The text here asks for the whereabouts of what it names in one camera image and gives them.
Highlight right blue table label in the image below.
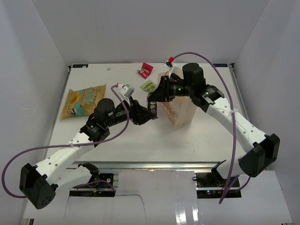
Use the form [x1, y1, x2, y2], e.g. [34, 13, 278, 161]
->
[213, 63, 228, 68]

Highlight red snack packet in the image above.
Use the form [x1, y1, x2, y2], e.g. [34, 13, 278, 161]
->
[137, 62, 153, 79]

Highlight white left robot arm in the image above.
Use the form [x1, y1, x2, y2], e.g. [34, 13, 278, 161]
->
[19, 98, 157, 210]

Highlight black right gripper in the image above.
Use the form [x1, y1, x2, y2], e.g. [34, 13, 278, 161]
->
[148, 76, 194, 102]

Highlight left blue table label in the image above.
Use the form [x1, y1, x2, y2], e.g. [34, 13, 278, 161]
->
[72, 64, 89, 68]

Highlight green gummy snack packet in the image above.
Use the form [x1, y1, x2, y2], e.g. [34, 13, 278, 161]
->
[140, 80, 157, 93]

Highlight brown chocolate bar wrapper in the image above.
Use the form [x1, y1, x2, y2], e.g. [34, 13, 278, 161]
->
[147, 93, 158, 120]

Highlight black base electronics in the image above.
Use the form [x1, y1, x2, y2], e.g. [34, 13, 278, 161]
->
[192, 172, 241, 199]
[69, 173, 118, 197]

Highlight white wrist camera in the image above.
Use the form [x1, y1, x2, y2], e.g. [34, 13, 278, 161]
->
[163, 57, 182, 81]
[117, 83, 135, 104]

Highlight beige paper bag orange handles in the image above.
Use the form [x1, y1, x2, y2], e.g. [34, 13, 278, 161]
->
[156, 67, 196, 130]

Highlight tan chips bag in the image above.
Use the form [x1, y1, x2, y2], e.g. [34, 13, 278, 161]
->
[60, 85, 106, 120]

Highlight left black base electronics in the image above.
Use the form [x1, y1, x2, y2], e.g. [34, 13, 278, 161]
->
[69, 173, 118, 197]

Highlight blue table label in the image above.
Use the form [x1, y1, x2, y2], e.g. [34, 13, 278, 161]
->
[72, 64, 89, 68]
[213, 63, 228, 68]

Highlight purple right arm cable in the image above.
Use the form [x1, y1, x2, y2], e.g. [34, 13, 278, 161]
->
[173, 51, 253, 205]

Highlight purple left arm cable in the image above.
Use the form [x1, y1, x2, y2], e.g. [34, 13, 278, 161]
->
[1, 84, 132, 199]

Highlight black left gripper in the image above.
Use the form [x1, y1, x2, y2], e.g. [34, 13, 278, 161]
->
[105, 96, 156, 128]

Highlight aluminium table front rail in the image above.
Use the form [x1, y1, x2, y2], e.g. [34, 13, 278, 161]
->
[65, 161, 225, 171]

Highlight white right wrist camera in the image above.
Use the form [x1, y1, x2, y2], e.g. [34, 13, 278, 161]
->
[163, 57, 182, 81]

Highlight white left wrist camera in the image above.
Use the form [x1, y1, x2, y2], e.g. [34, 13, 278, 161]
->
[117, 83, 135, 104]

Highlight right black base electronics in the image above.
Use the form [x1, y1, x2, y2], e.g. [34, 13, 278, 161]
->
[192, 172, 241, 199]

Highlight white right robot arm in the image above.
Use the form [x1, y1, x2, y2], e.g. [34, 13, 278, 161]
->
[147, 63, 280, 187]

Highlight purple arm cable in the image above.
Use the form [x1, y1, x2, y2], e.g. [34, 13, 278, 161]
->
[173, 51, 253, 205]
[1, 84, 132, 199]

